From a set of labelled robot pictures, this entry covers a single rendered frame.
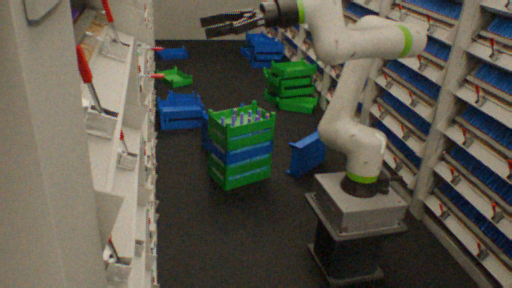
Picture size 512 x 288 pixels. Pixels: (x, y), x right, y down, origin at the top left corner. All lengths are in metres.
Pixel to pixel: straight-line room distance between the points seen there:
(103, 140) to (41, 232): 0.27
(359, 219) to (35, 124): 1.55
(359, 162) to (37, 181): 1.52
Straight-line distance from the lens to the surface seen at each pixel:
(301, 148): 2.42
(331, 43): 1.27
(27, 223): 0.19
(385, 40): 1.47
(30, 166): 0.18
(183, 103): 3.17
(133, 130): 0.93
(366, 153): 1.63
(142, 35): 1.59
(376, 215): 1.70
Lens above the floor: 1.31
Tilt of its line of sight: 27 degrees down
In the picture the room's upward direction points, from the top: 4 degrees clockwise
